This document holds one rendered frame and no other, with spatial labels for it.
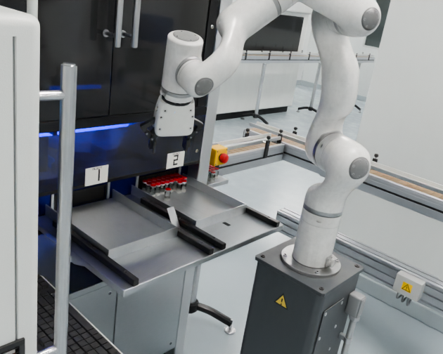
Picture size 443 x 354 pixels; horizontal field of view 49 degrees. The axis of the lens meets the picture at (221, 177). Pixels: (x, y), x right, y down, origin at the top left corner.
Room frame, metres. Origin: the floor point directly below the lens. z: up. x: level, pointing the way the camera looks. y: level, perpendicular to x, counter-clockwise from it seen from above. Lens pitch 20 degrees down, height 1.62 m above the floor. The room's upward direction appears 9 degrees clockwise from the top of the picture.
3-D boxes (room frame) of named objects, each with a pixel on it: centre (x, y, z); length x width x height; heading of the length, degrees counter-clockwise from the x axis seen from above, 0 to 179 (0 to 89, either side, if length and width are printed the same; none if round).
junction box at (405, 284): (1.96, -0.91, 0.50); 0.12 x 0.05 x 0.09; 50
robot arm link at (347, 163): (1.36, -0.33, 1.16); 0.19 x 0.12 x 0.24; 23
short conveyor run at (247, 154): (2.23, -0.03, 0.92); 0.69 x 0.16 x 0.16; 140
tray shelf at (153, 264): (1.47, 0.16, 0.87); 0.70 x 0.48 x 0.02; 140
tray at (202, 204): (1.65, 0.11, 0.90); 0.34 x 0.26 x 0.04; 50
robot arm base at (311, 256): (1.39, -0.32, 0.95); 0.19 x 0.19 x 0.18
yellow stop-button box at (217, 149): (1.92, 0.04, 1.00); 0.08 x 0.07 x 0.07; 50
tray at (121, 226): (1.39, 0.32, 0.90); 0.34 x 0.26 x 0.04; 50
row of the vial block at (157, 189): (1.72, 0.19, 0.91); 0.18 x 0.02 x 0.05; 140
